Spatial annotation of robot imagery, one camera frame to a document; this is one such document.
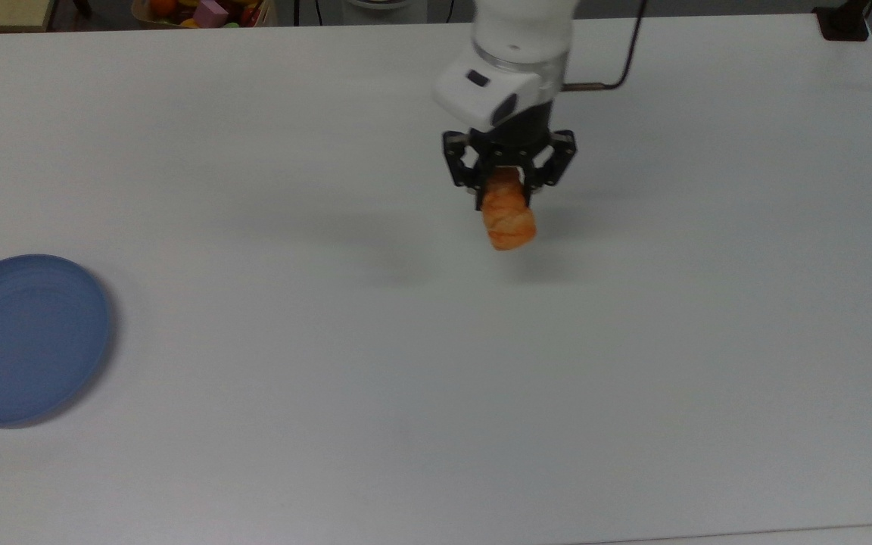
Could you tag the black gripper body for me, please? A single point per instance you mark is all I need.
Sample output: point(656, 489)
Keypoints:
point(515, 140)

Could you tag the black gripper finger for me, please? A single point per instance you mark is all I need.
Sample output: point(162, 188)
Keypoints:
point(557, 155)
point(457, 159)

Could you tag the orange glazed bread roll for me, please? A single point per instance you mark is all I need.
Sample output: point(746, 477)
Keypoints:
point(509, 218)

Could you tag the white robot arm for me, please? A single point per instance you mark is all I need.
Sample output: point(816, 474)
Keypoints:
point(515, 53)

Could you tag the red toy food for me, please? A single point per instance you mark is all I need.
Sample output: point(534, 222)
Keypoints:
point(250, 15)

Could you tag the pink toy block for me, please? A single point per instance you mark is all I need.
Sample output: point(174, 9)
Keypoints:
point(213, 12)

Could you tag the box of toy food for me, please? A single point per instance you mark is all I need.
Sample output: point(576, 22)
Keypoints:
point(179, 18)

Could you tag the dark table clamp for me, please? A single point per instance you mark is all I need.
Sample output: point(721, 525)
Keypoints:
point(843, 23)

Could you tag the orange toy fruit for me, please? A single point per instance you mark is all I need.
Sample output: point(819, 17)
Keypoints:
point(163, 6)

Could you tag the blue round plate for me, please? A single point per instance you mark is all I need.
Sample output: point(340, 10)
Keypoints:
point(23, 341)

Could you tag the light wooden board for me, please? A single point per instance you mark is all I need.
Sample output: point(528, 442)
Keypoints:
point(1, 13)

